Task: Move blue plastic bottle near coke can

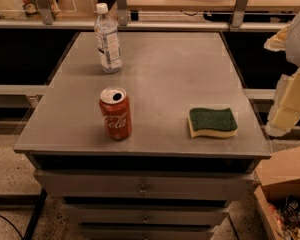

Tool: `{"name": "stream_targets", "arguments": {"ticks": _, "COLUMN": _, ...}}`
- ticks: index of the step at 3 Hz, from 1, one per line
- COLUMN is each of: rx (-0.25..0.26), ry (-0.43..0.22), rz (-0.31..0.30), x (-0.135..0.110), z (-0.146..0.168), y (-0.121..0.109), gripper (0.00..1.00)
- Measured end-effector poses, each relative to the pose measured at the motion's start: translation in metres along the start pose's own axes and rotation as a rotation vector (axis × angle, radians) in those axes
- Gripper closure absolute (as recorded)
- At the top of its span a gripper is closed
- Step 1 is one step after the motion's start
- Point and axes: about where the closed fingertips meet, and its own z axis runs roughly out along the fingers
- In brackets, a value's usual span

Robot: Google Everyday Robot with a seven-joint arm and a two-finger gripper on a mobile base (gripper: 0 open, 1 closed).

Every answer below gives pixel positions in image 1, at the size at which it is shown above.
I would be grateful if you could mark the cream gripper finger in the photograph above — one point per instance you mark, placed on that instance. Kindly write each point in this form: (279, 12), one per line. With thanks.
(285, 112)
(278, 41)

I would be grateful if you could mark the clear plastic water bottle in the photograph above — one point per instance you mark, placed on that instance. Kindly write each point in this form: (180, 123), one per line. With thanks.
(107, 40)

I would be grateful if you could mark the red coke can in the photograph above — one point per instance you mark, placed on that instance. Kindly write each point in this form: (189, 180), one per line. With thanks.
(115, 108)

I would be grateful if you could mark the green yellow sponge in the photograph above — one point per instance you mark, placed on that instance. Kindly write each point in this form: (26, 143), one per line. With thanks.
(217, 123)

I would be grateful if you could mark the cardboard box with snacks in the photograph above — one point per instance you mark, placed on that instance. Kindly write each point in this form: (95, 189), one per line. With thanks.
(279, 177)

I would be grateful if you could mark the grey drawer cabinet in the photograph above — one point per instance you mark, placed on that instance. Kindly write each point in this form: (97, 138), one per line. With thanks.
(159, 183)

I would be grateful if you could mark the metal shelf rail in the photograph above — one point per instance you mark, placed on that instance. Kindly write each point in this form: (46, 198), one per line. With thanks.
(200, 15)

